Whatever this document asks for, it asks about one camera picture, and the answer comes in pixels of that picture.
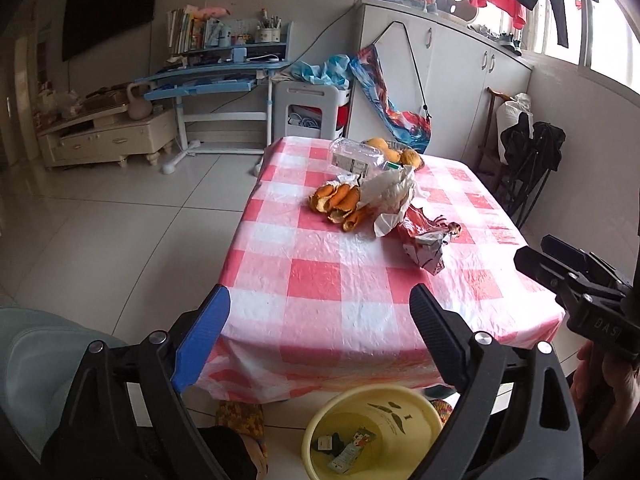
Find yellow plastic basin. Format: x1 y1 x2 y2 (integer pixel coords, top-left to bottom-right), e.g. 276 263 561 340
302 384 446 480

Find row of books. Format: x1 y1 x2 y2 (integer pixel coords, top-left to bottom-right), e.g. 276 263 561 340
166 5 207 56

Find clear plastic bottle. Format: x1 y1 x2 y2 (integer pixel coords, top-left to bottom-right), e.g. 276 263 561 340
329 137 403 179

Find light green chair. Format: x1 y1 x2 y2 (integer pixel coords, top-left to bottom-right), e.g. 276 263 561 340
0 307 129 480

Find blue study desk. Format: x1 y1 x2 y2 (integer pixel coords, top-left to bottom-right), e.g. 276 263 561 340
132 20 296 175

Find black cord loop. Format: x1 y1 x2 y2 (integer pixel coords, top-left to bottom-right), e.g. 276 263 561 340
372 21 434 122

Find blue crumpled cloth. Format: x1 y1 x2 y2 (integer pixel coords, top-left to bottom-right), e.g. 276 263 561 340
290 54 353 90

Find brown tray box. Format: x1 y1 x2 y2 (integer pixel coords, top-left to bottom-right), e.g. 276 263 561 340
84 84 133 112

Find small white tissue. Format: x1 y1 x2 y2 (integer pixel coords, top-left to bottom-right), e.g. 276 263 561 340
374 197 413 238

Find person's right hand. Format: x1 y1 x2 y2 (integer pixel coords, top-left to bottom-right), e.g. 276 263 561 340
570 342 640 416

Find cream television cabinet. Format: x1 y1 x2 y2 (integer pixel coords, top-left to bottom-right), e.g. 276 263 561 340
37 107 178 170

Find black folding chair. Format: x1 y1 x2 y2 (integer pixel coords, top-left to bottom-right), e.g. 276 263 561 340
500 111 567 231

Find fruit plate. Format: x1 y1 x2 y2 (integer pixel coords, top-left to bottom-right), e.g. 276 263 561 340
385 141 427 172

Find colourful printed bag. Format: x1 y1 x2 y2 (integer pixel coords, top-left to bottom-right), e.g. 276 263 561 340
349 45 432 155

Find white sack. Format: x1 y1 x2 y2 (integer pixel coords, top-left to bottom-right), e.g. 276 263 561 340
496 92 535 158

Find red snack wrapper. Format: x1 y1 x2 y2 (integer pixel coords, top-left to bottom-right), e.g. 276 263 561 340
397 205 463 276

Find pink kettlebell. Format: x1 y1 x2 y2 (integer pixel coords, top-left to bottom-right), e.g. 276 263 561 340
126 81 153 122

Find red white checkered tablecloth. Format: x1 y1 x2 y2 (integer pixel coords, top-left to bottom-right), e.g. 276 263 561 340
192 136 566 406

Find white storage cabinet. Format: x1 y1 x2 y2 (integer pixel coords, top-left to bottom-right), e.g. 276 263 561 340
347 0 533 171

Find white plastic bag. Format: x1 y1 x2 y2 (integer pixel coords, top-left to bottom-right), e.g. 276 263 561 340
359 166 418 211

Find wooden chair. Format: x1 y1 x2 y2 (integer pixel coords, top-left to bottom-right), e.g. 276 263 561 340
475 87 516 202

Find white plastic stool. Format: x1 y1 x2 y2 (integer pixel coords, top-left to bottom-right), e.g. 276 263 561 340
272 81 353 142

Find grey sneakers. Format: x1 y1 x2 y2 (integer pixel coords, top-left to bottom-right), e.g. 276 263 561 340
467 22 524 56

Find flattened drink carton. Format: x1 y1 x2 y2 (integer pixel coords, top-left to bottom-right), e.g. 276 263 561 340
330 427 376 474

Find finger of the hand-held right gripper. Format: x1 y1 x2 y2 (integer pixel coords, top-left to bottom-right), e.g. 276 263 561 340
513 245 626 308
541 234 640 291

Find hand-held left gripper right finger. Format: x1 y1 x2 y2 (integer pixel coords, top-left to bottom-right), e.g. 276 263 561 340
409 284 586 480

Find white pen holder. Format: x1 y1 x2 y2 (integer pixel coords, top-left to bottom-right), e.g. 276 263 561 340
255 8 282 44

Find black wall television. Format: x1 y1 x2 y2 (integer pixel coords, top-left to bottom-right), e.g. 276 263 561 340
61 0 163 63

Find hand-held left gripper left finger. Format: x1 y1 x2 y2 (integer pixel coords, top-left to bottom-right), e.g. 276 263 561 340
42 284 266 480

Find clear plastic bag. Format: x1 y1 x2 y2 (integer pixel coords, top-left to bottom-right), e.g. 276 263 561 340
35 87 84 122

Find colourful knitted slipper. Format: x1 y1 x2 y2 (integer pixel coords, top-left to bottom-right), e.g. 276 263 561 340
429 398 454 424
216 400 268 442

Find person's left leg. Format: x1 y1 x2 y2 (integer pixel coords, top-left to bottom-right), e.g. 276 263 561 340
197 425 268 480

